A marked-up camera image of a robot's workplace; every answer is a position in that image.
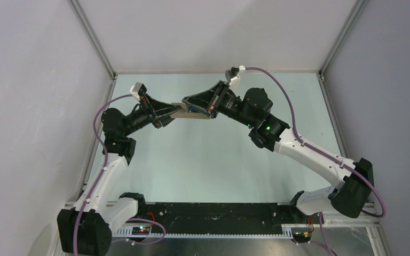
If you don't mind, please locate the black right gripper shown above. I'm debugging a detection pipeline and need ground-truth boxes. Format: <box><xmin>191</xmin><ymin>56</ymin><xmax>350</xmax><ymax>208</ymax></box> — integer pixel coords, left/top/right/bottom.
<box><xmin>183</xmin><ymin>81</ymin><xmax>256</xmax><ymax>128</ymax></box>

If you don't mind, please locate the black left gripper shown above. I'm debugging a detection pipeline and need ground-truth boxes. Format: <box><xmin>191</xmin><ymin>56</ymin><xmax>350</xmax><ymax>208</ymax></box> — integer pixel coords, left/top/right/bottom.
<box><xmin>122</xmin><ymin>93</ymin><xmax>183</xmax><ymax>137</ymax></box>

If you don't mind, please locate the beige remote control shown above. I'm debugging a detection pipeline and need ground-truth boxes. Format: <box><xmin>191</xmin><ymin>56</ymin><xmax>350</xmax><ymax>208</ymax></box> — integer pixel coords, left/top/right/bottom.
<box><xmin>170</xmin><ymin>102</ymin><xmax>210</xmax><ymax>119</ymax></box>

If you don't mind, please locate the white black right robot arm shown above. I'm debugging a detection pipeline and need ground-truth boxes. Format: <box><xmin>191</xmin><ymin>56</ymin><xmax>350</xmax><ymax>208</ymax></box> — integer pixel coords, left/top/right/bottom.
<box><xmin>182</xmin><ymin>81</ymin><xmax>373</xmax><ymax>223</ymax></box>

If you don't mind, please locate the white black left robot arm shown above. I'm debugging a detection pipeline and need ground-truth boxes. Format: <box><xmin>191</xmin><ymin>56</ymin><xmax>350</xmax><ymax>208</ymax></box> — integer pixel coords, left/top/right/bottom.
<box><xmin>57</xmin><ymin>94</ymin><xmax>181</xmax><ymax>255</ymax></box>

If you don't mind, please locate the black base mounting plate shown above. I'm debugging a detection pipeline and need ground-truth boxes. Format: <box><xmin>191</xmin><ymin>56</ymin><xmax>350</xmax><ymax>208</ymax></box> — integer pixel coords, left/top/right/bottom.
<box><xmin>130</xmin><ymin>202</ymin><xmax>319</xmax><ymax>234</ymax></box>

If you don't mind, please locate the left controller board with LEDs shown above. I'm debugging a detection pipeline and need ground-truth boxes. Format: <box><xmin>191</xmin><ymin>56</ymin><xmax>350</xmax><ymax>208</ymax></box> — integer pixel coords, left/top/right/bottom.
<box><xmin>131</xmin><ymin>226</ymin><xmax>151</xmax><ymax>236</ymax></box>

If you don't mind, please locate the controller board with leds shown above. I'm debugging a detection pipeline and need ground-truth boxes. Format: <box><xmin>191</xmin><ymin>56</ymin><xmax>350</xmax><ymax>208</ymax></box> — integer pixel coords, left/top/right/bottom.
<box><xmin>131</xmin><ymin>226</ymin><xmax>151</xmax><ymax>236</ymax></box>
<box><xmin>291</xmin><ymin>231</ymin><xmax>312</xmax><ymax>244</ymax></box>

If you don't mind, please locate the right controller board with LEDs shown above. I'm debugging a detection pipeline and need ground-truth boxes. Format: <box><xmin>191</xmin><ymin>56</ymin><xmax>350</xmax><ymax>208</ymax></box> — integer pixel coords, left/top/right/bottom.
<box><xmin>291</xmin><ymin>231</ymin><xmax>312</xmax><ymax>244</ymax></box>

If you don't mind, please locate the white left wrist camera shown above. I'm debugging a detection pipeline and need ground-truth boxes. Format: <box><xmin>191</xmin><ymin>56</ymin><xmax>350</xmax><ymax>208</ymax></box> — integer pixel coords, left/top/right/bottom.
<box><xmin>130</xmin><ymin>82</ymin><xmax>147</xmax><ymax>101</ymax></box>

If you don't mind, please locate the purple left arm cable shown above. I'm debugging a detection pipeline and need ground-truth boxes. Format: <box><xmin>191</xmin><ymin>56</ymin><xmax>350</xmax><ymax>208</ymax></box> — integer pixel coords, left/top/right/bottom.
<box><xmin>72</xmin><ymin>94</ymin><xmax>167</xmax><ymax>256</ymax></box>

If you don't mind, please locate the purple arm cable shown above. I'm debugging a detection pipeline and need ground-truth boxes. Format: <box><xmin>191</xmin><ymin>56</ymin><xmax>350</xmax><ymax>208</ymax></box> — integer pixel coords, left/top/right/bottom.
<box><xmin>245</xmin><ymin>67</ymin><xmax>387</xmax><ymax>256</ymax></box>
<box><xmin>72</xmin><ymin>94</ymin><xmax>167</xmax><ymax>256</ymax></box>

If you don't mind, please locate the grey slotted cable duct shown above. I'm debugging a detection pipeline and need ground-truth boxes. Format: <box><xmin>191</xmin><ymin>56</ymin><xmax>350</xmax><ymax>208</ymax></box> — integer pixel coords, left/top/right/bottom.
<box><xmin>113</xmin><ymin>226</ymin><xmax>293</xmax><ymax>239</ymax></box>

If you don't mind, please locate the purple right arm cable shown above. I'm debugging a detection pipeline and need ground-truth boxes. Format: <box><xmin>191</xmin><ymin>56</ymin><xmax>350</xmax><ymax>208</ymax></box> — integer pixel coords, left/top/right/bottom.
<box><xmin>245</xmin><ymin>67</ymin><xmax>387</xmax><ymax>256</ymax></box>

